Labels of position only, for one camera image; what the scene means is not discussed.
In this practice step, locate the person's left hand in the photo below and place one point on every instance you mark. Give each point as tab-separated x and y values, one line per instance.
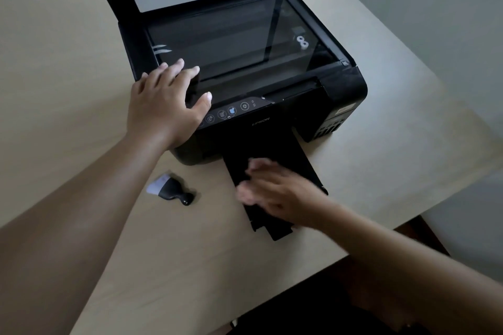
159	111

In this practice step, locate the person's right hand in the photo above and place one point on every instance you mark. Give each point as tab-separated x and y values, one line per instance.
292	195

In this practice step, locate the person's left little finger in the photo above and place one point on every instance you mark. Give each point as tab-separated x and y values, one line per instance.
139	82

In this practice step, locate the person's left thumb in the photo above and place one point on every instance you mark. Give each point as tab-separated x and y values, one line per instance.
199	106

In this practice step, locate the person's right fingers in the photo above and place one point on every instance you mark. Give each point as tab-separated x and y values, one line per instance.
261	183

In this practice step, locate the person's left middle finger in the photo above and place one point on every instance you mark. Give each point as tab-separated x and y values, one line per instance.
171	72

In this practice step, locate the black printer output tray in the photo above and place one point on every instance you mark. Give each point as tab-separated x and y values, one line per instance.
243	150

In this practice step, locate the black inkjet printer scanner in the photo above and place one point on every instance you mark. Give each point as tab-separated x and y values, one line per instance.
255	83

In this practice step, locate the person's right forearm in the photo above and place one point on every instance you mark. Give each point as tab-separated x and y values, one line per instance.
408	276

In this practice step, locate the person's left forearm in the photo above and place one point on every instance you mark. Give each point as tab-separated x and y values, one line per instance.
66	228

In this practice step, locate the small black white-bristle brush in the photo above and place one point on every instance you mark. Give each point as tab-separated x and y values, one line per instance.
173	189

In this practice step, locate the person's dark trousers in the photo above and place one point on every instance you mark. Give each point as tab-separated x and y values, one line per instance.
306	303

